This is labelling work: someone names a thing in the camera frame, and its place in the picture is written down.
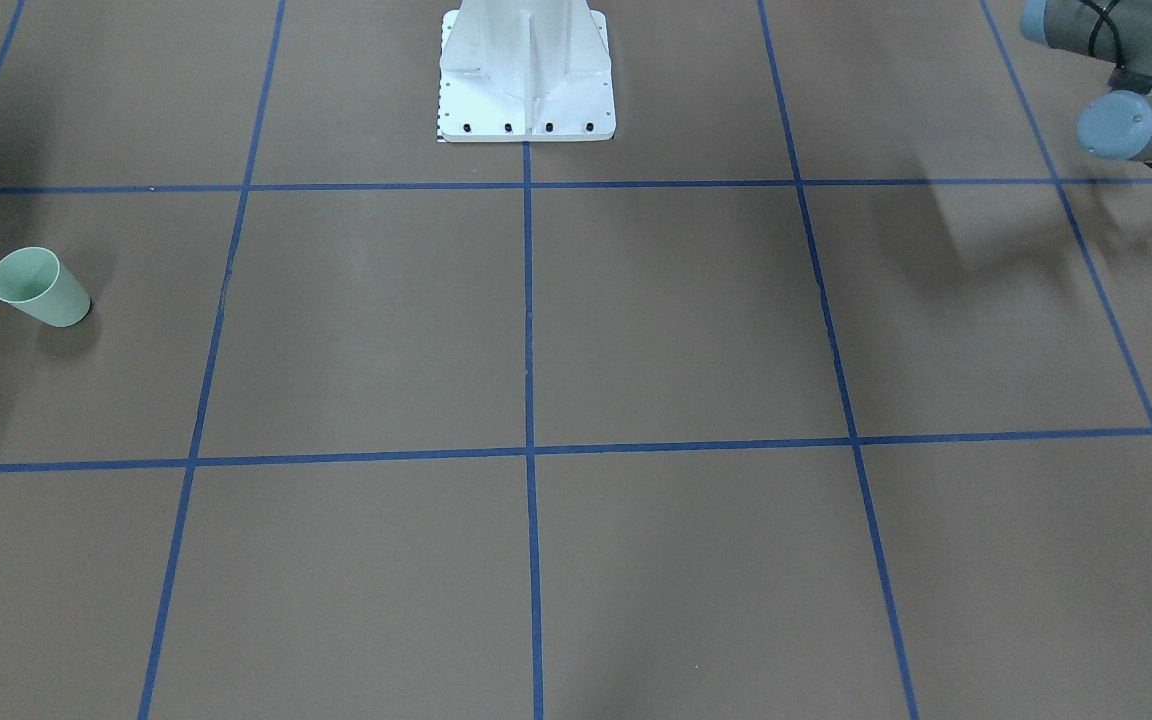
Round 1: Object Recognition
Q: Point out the green plastic cup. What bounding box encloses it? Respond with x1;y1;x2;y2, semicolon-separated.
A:
0;247;92;328

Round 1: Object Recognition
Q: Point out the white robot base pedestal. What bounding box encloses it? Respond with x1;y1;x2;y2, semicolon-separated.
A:
435;1;617;143

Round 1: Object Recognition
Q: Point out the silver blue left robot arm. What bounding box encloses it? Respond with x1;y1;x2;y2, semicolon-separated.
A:
1020;1;1152;170

